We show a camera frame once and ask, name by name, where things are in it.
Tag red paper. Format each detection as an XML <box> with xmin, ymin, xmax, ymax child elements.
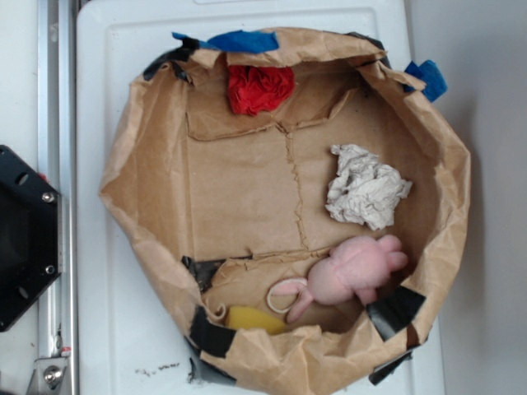
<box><xmin>227</xmin><ymin>65</ymin><xmax>296</xmax><ymax>116</ymax></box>

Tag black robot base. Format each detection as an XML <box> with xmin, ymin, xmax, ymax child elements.
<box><xmin>0</xmin><ymin>145</ymin><xmax>60</xmax><ymax>332</ymax></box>

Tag crumpled white paper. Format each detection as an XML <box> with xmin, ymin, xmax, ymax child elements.
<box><xmin>325</xmin><ymin>144</ymin><xmax>413</xmax><ymax>231</ymax></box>

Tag brown paper bag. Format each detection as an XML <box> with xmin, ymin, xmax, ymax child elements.
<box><xmin>100</xmin><ymin>28</ymin><xmax>470</xmax><ymax>394</ymax></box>

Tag pink plush bunny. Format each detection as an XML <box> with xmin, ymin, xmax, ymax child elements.
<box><xmin>266</xmin><ymin>235</ymin><xmax>408</xmax><ymax>323</ymax></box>

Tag yellow sponge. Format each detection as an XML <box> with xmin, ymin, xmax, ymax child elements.
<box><xmin>225</xmin><ymin>305</ymin><xmax>285</xmax><ymax>335</ymax></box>

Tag black tape lower left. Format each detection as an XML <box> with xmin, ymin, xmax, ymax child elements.
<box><xmin>189</xmin><ymin>306</ymin><xmax>236</xmax><ymax>358</ymax></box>

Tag black tape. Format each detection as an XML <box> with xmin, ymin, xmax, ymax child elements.
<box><xmin>189</xmin><ymin>306</ymin><xmax>236</xmax><ymax>358</ymax></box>
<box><xmin>366</xmin><ymin>286</ymin><xmax>427</xmax><ymax>342</ymax></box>

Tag blue tape top strip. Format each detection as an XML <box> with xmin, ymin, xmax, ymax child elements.
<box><xmin>172</xmin><ymin>30</ymin><xmax>279</xmax><ymax>53</ymax></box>

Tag blue tape strip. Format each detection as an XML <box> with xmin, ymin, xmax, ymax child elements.
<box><xmin>172</xmin><ymin>30</ymin><xmax>279</xmax><ymax>53</ymax></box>
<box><xmin>404</xmin><ymin>60</ymin><xmax>448</xmax><ymax>103</ymax></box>

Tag black tape lower right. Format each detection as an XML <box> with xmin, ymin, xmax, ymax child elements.
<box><xmin>366</xmin><ymin>286</ymin><xmax>427</xmax><ymax>342</ymax></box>

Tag white plastic tray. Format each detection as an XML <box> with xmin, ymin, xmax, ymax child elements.
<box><xmin>75</xmin><ymin>0</ymin><xmax>448</xmax><ymax>395</ymax></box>

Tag blue tape right strip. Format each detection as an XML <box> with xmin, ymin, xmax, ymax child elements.
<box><xmin>404</xmin><ymin>60</ymin><xmax>448</xmax><ymax>103</ymax></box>

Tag aluminium rail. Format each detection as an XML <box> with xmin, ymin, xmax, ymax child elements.
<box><xmin>37</xmin><ymin>1</ymin><xmax>83</xmax><ymax>394</ymax></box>

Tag metal corner bracket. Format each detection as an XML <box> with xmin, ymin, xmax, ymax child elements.
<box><xmin>26</xmin><ymin>357</ymin><xmax>72</xmax><ymax>395</ymax></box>

